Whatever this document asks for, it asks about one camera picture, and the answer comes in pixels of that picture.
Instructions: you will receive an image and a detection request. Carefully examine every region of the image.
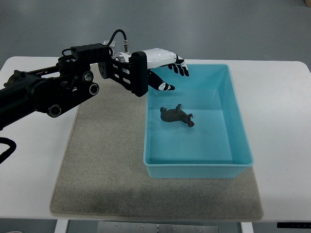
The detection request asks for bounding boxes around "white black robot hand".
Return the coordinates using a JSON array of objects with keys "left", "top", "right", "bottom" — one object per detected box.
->
[{"left": 114, "top": 48, "right": 190, "bottom": 92}]

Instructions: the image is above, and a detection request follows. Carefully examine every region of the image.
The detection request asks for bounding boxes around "brown toy hippo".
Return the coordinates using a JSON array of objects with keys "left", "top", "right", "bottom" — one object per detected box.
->
[{"left": 160, "top": 104, "right": 194, "bottom": 128}]

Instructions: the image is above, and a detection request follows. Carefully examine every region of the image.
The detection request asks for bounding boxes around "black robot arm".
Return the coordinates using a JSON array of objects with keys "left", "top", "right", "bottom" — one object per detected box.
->
[{"left": 0, "top": 43, "right": 148, "bottom": 129}]

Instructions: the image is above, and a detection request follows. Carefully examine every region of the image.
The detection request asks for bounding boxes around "blue plastic box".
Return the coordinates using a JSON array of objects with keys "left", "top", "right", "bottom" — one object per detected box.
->
[{"left": 143, "top": 64, "right": 253, "bottom": 178}]

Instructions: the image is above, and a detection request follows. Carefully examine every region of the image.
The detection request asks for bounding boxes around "grey felt mat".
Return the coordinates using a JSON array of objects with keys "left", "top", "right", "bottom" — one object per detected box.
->
[{"left": 50, "top": 80, "right": 263, "bottom": 222}]

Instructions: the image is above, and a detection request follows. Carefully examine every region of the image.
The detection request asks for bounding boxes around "white left table leg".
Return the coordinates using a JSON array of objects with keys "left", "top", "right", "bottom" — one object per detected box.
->
[{"left": 54, "top": 219, "right": 69, "bottom": 233}]

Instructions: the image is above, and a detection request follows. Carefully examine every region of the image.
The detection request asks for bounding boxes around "white table leg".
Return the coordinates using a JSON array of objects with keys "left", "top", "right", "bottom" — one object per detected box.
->
[
  {"left": 54, "top": 219, "right": 69, "bottom": 233},
  {"left": 241, "top": 222, "right": 254, "bottom": 233}
]

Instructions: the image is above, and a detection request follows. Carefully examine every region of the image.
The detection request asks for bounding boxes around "white right table leg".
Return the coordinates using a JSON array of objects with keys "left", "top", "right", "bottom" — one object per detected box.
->
[{"left": 241, "top": 222, "right": 254, "bottom": 233}]

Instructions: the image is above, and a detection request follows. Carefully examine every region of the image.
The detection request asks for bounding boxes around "black table control panel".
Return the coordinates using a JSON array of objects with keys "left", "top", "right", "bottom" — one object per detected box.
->
[{"left": 277, "top": 222, "right": 311, "bottom": 229}]

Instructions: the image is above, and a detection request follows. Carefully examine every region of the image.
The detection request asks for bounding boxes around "metal table base plate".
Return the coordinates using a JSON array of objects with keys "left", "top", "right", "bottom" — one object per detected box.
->
[{"left": 97, "top": 221, "right": 219, "bottom": 233}]

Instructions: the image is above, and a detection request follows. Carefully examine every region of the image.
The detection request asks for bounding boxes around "black cable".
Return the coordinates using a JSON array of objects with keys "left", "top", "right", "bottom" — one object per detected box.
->
[{"left": 0, "top": 137, "right": 17, "bottom": 165}]

